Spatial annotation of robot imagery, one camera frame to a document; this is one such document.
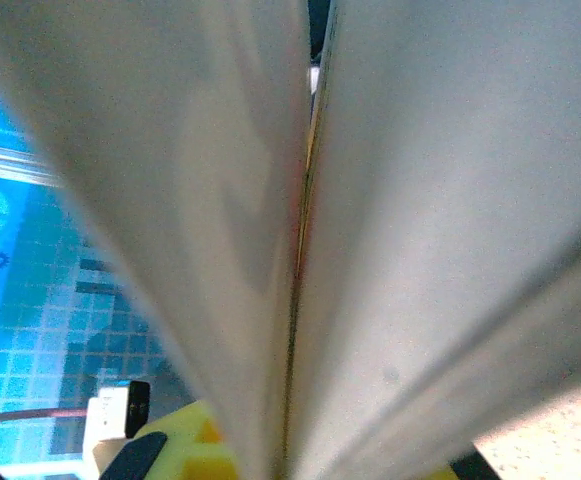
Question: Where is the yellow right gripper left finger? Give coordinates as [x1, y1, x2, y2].
[99, 398, 242, 480]

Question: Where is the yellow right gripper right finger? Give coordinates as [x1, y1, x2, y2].
[433, 448, 502, 480]

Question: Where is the white and orange book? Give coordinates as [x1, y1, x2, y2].
[0, 0, 581, 480]

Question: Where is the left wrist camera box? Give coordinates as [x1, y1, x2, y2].
[81, 380, 152, 462]

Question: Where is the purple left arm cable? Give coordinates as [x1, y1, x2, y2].
[0, 407, 89, 430]

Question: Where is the aluminium frame post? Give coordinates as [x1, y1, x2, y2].
[0, 141, 67, 190]

